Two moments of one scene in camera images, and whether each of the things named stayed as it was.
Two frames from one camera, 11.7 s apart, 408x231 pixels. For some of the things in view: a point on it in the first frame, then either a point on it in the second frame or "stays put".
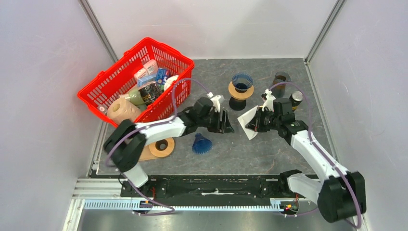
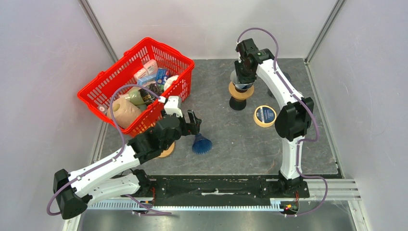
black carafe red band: [237, 105] stays put
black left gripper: [223, 126] to [191, 128]
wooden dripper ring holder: [240, 96] stays put
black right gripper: [255, 123] to [241, 78]
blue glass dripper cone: [241, 82] stays put
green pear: [134, 96] stays put
